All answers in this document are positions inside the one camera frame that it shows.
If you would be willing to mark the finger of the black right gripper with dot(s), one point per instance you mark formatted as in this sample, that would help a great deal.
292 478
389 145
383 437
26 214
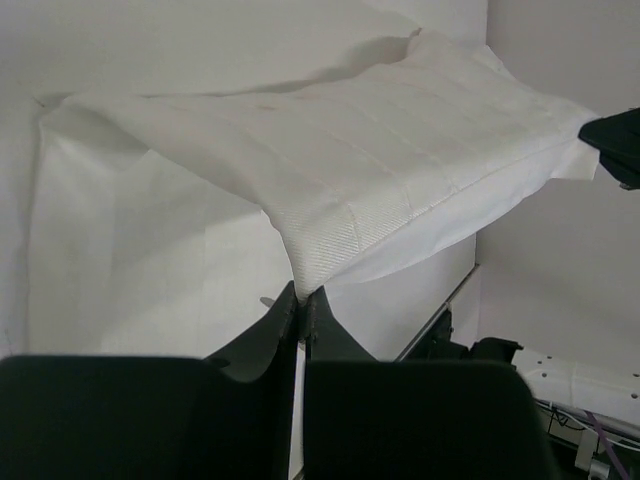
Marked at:
616 132
623 166

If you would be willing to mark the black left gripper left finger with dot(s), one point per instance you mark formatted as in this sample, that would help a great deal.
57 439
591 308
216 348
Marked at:
225 416

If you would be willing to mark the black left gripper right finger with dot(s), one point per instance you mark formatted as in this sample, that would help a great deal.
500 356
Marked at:
454 413

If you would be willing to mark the white pleated skirt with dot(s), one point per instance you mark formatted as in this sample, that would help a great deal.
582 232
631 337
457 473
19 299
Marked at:
161 225

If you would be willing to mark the aluminium table edge rail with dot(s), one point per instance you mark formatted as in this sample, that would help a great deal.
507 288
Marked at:
456 320

